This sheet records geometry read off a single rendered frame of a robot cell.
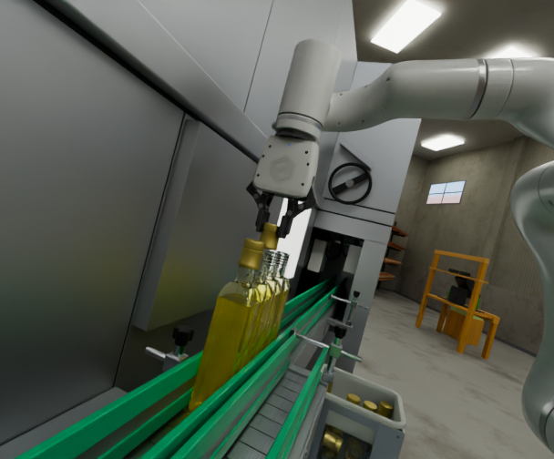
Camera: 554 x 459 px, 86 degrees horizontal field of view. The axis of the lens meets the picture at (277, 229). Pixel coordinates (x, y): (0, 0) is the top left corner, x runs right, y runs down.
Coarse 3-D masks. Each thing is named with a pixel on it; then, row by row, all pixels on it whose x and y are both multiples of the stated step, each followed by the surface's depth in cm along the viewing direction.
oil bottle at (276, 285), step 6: (270, 282) 56; (276, 282) 57; (276, 288) 57; (276, 294) 57; (276, 300) 58; (276, 306) 59; (270, 312) 56; (270, 318) 57; (270, 324) 58; (264, 330) 56; (270, 330) 59; (264, 336) 56; (264, 342) 58; (264, 348) 59
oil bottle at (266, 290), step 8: (256, 280) 52; (264, 288) 51; (264, 296) 50; (272, 296) 54; (264, 304) 51; (264, 312) 52; (256, 320) 50; (264, 320) 53; (256, 328) 50; (264, 328) 54; (256, 336) 51; (256, 344) 52; (248, 352) 50; (256, 352) 53; (248, 360) 50
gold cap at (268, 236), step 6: (264, 222) 53; (264, 228) 52; (270, 228) 52; (276, 228) 52; (264, 234) 52; (270, 234) 52; (276, 234) 52; (264, 240) 52; (270, 240) 52; (276, 240) 52; (270, 246) 52; (276, 246) 53
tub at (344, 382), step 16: (336, 368) 86; (336, 384) 85; (352, 384) 84; (368, 384) 83; (336, 400) 69; (368, 400) 82; (384, 400) 81; (400, 400) 77; (368, 416) 68; (400, 416) 69
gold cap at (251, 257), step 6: (246, 240) 47; (252, 240) 46; (258, 240) 48; (246, 246) 46; (252, 246) 46; (258, 246) 46; (264, 246) 47; (246, 252) 46; (252, 252) 46; (258, 252) 46; (240, 258) 47; (246, 258) 46; (252, 258) 46; (258, 258) 46; (240, 264) 46; (246, 264) 46; (252, 264) 46; (258, 264) 47
